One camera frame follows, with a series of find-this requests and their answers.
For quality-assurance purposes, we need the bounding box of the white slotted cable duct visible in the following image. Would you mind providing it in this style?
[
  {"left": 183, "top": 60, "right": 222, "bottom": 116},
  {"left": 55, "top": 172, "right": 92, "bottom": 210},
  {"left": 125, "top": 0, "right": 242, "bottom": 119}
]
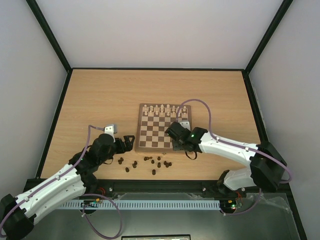
[{"left": 58, "top": 200, "right": 221, "bottom": 211}]

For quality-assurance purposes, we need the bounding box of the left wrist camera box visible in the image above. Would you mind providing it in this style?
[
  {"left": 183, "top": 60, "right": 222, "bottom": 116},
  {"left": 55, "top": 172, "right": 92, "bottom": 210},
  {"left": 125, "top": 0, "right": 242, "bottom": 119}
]
[{"left": 104, "top": 124, "right": 118, "bottom": 134}]

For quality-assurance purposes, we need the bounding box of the black left frame post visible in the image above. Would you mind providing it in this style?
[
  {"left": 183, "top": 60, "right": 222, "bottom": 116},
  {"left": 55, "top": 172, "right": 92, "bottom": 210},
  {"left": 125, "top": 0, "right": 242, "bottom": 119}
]
[{"left": 26, "top": 0, "right": 72, "bottom": 73}]

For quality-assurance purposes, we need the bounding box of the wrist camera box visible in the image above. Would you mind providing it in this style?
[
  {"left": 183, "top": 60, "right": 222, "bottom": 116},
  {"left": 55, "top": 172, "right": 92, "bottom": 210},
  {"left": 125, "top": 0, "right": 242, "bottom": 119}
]
[
  {"left": 178, "top": 119, "right": 191, "bottom": 131},
  {"left": 104, "top": 124, "right": 118, "bottom": 134}
]

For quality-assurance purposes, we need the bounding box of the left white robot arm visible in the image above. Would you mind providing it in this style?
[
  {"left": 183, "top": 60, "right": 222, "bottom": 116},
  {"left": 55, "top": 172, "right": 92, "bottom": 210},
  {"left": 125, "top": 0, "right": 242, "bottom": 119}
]
[{"left": 0, "top": 133, "right": 135, "bottom": 240}]

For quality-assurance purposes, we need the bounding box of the white chess king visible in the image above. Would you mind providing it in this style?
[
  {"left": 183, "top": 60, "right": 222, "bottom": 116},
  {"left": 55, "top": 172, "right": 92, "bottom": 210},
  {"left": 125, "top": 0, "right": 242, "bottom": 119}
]
[{"left": 166, "top": 104, "right": 171, "bottom": 112}]

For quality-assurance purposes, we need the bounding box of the black corner frame post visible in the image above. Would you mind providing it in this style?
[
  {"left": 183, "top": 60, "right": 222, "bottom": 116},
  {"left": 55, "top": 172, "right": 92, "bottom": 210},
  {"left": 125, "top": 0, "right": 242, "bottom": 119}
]
[{"left": 245, "top": 0, "right": 293, "bottom": 74}]

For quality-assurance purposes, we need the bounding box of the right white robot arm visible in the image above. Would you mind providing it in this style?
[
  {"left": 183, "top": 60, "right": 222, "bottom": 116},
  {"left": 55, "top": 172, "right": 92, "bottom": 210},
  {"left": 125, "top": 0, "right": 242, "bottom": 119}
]
[{"left": 165, "top": 121, "right": 287, "bottom": 196}]

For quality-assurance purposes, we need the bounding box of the wooden chess board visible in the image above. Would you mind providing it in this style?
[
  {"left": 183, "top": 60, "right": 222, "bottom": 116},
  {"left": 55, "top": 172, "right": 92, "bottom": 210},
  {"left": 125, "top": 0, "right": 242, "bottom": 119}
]
[{"left": 135, "top": 103, "right": 192, "bottom": 154}]

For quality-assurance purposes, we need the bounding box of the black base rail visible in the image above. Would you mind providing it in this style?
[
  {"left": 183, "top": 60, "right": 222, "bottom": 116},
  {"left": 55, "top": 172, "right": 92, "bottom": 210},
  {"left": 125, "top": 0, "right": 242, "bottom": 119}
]
[{"left": 23, "top": 178, "right": 291, "bottom": 200}]

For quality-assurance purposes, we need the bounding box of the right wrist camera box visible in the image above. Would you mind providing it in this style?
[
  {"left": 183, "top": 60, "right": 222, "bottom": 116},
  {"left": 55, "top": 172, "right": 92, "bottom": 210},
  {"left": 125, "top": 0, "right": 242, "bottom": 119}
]
[{"left": 178, "top": 119, "right": 191, "bottom": 131}]

